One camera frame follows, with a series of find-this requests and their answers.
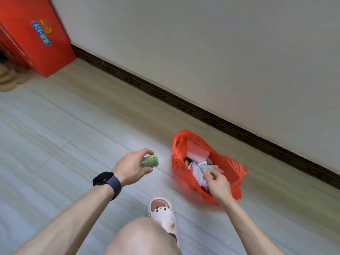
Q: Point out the red plastic bag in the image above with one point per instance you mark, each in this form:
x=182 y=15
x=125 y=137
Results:
x=186 y=169

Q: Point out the black smartwatch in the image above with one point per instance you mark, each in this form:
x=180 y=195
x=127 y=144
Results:
x=109 y=181

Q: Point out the person's left thumb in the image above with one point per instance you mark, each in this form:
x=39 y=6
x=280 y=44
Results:
x=147 y=151

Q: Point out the white slipper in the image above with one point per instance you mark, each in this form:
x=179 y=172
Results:
x=163 y=213

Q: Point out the person's right forearm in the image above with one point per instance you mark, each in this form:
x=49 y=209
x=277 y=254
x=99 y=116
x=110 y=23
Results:
x=252 y=231

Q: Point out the person's right thumb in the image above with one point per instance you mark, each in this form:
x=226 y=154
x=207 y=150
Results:
x=207 y=178

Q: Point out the green roll of bags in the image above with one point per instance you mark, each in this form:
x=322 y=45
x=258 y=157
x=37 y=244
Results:
x=150 y=161

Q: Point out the person's left hand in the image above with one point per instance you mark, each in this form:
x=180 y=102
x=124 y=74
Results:
x=130 y=167

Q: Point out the person's leg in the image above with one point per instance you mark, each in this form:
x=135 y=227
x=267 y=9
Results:
x=143 y=239

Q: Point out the red cardboard box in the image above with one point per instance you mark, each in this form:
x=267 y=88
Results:
x=34 y=31

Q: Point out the white paper scraps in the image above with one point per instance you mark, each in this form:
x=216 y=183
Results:
x=201 y=173

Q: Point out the person's left forearm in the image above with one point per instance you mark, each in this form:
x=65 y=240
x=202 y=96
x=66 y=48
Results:
x=66 y=223

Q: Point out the person's right hand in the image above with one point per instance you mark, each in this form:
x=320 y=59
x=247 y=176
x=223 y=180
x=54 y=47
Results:
x=219 y=187

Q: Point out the dark patterned baseboard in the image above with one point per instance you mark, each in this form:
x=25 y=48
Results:
x=201 y=115

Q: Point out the beige shoes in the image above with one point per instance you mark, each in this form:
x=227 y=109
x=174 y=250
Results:
x=9 y=76

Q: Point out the small green patterned tube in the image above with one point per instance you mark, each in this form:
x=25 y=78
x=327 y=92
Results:
x=204 y=167

